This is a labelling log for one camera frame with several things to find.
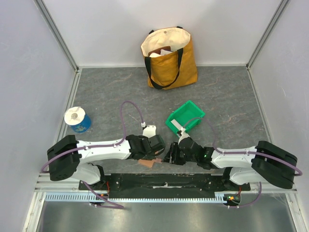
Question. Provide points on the right aluminium frame post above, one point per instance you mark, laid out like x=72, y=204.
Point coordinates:
x=267, y=32

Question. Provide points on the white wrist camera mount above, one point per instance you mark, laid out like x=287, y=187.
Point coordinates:
x=182, y=134
x=148, y=130

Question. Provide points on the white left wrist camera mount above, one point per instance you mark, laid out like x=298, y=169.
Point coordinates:
x=148, y=130

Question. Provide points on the green plastic bin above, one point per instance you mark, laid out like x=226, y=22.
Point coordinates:
x=188, y=115

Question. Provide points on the aluminium frame post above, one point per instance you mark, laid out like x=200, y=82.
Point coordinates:
x=56, y=33
x=267, y=32

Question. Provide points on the grey slotted cable duct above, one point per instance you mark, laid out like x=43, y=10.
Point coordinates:
x=92, y=198

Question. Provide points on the blue white tissue roll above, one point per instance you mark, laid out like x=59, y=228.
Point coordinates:
x=77, y=119

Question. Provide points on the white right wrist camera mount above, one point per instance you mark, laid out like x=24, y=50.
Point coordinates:
x=182, y=134

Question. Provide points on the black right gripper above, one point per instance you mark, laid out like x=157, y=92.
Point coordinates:
x=175, y=153

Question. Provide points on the pink leather card holder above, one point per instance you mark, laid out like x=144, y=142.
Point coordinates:
x=149, y=163

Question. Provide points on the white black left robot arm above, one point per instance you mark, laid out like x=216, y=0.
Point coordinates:
x=71, y=158

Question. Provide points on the left aluminium frame post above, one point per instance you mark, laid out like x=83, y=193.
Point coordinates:
x=56, y=33

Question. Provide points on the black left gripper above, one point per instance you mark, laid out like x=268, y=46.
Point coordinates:
x=150, y=156

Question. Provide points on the mustard yellow tote bag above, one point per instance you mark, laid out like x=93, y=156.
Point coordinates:
x=174, y=70

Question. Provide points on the white paper in bag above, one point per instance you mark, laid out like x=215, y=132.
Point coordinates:
x=159, y=53

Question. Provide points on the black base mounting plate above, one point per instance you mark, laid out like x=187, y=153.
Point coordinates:
x=165, y=186

